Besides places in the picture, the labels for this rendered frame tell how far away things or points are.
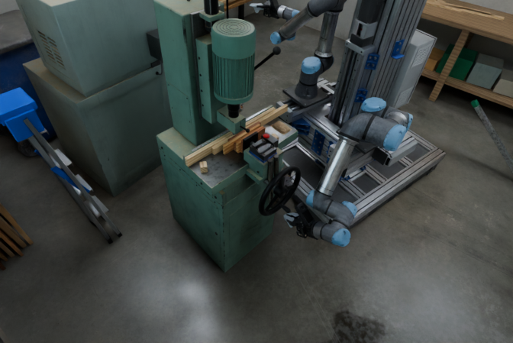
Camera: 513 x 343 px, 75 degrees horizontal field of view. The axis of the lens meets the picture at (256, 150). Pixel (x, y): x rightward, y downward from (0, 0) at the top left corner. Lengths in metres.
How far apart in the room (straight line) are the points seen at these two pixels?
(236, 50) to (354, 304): 1.67
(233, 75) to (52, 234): 1.83
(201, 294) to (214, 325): 0.20
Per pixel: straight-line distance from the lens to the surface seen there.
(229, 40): 1.31
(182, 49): 1.54
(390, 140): 1.46
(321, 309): 2.26
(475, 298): 2.69
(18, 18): 3.18
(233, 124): 1.58
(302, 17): 2.06
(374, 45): 1.99
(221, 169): 1.59
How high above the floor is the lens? 2.07
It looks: 44 degrees down
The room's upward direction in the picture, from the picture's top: 4 degrees clockwise
